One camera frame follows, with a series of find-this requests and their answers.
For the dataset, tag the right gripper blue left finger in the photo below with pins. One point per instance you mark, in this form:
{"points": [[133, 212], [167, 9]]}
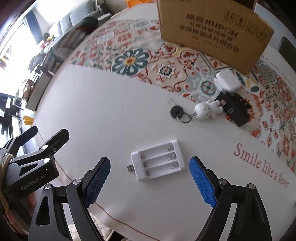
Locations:
{"points": [[81, 193]]}

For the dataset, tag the right dark dining chair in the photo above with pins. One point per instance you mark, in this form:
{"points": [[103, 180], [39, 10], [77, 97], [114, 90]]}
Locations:
{"points": [[287, 51]]}

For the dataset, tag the white square charger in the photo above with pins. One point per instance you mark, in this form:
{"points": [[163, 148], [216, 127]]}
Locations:
{"points": [[225, 80]]}

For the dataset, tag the patterned table runner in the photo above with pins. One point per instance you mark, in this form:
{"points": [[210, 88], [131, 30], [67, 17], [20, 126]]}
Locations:
{"points": [[134, 48]]}

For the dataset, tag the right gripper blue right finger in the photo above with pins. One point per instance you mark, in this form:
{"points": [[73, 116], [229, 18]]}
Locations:
{"points": [[219, 194]]}

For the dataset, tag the orange plastic crate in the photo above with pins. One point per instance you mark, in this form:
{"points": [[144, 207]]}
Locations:
{"points": [[132, 3]]}

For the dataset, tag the grey sofa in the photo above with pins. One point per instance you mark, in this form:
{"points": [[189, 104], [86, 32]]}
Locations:
{"points": [[73, 18]]}

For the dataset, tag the white battery charger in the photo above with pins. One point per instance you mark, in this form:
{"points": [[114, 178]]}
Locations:
{"points": [[157, 161]]}

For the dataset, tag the black clip device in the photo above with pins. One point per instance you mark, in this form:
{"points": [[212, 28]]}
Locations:
{"points": [[235, 107]]}

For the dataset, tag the white rabbit keychain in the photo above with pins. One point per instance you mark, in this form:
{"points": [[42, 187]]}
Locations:
{"points": [[202, 111]]}

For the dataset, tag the brown cardboard box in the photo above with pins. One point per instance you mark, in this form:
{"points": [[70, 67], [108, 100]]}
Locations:
{"points": [[225, 30]]}

